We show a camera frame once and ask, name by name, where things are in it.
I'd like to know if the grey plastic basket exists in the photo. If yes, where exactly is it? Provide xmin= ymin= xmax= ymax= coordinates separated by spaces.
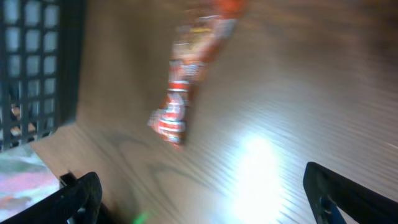
xmin=1 ymin=0 xmax=87 ymax=151

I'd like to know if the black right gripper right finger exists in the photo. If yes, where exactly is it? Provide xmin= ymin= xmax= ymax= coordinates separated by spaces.
xmin=303 ymin=162 xmax=397 ymax=224

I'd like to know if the orange Top chocolate bar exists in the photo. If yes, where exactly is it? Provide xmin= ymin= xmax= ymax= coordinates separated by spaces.
xmin=148 ymin=0 xmax=247 ymax=147

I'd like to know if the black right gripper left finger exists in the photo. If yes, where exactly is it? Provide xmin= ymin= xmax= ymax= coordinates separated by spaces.
xmin=2 ymin=172 xmax=103 ymax=224

